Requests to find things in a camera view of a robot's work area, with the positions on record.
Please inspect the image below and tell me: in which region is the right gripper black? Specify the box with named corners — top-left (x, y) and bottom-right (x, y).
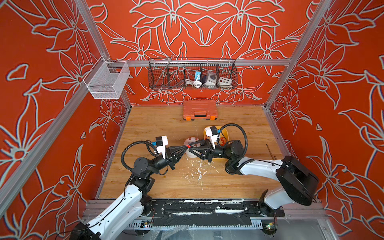
top-left (190, 141), bottom-right (233, 167)

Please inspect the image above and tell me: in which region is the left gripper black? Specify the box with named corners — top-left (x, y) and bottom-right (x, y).
top-left (146, 147), bottom-right (187, 179)

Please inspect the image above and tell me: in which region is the white dome with screws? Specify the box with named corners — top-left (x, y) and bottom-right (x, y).
top-left (182, 136), bottom-right (200, 159)

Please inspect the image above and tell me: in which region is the yellow plastic tray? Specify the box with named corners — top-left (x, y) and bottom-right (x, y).
top-left (203, 126), bottom-right (230, 151)

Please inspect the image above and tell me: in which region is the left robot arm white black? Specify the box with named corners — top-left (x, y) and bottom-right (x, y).
top-left (70, 145), bottom-right (191, 240)

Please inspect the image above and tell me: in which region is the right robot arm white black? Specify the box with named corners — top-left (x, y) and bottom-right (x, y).
top-left (187, 140), bottom-right (319, 217)

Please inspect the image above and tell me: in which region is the orange tool case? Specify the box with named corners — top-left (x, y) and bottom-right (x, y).
top-left (183, 99), bottom-right (219, 121)

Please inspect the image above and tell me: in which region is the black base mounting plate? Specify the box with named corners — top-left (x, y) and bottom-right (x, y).
top-left (128, 199), bottom-right (285, 230)

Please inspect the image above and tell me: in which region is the white socket block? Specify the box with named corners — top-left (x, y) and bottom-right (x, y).
top-left (219, 77), bottom-right (233, 88)

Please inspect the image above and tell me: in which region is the blue white small box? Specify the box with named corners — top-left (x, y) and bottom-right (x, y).
top-left (194, 71), bottom-right (201, 81)

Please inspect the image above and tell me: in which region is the white power adapter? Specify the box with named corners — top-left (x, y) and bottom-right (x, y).
top-left (203, 72), bottom-right (217, 87)

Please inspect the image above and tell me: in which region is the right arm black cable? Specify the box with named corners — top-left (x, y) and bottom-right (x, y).
top-left (217, 122), bottom-right (249, 154)

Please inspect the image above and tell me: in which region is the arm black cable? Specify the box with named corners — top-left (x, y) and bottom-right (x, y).
top-left (217, 122), bottom-right (249, 154)
top-left (120, 140), bottom-right (158, 172)

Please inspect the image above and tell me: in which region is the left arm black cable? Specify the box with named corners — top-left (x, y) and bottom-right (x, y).
top-left (120, 140), bottom-right (158, 172)

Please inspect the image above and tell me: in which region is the orange handled screwdriver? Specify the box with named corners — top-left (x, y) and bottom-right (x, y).
top-left (266, 144), bottom-right (276, 160)

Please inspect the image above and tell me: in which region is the black wire wall basket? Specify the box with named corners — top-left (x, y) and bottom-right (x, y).
top-left (148, 57), bottom-right (238, 90)

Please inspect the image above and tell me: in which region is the clear plastic wall bin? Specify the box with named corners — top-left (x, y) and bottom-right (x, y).
top-left (83, 62), bottom-right (131, 100)

